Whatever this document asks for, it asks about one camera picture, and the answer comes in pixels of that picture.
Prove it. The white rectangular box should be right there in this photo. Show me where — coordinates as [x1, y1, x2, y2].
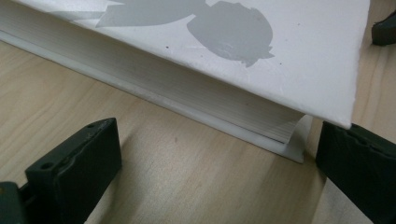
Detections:
[0, 0, 372, 164]

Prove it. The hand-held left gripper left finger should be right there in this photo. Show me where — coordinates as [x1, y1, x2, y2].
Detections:
[24, 117, 123, 224]

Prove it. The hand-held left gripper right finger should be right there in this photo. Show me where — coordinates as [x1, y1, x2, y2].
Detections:
[316, 120, 396, 224]

